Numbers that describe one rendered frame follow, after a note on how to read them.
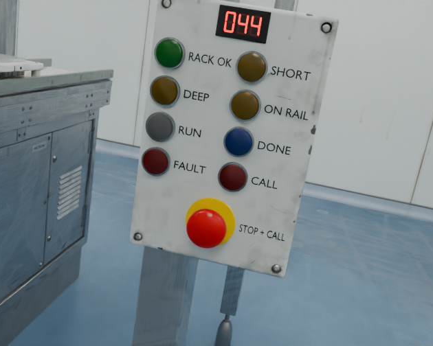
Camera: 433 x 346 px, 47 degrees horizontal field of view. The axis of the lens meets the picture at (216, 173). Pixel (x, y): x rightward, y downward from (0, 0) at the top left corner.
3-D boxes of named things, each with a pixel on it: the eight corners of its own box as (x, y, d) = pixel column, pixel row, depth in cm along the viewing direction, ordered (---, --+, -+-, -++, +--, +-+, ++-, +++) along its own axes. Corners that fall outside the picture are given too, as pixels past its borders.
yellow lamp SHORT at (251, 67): (262, 85, 46) (268, 54, 45) (234, 79, 46) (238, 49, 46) (263, 84, 47) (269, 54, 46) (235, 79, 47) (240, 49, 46)
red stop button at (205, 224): (220, 255, 48) (227, 217, 47) (181, 246, 49) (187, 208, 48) (229, 238, 53) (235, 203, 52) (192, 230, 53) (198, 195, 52)
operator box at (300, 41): (284, 279, 51) (339, 18, 44) (128, 243, 53) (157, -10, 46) (287, 256, 57) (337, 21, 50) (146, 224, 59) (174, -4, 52)
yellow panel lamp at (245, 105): (256, 123, 47) (261, 94, 46) (227, 117, 47) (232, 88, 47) (257, 121, 48) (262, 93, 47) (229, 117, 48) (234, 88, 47)
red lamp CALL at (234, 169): (242, 194, 49) (247, 167, 48) (216, 189, 49) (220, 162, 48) (244, 192, 50) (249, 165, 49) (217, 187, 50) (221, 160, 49)
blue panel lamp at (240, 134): (249, 159, 48) (254, 132, 47) (221, 154, 48) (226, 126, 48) (250, 158, 49) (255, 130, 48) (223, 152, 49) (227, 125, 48)
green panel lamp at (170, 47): (179, 70, 47) (183, 40, 46) (152, 65, 47) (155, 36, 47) (182, 70, 48) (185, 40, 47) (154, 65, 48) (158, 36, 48)
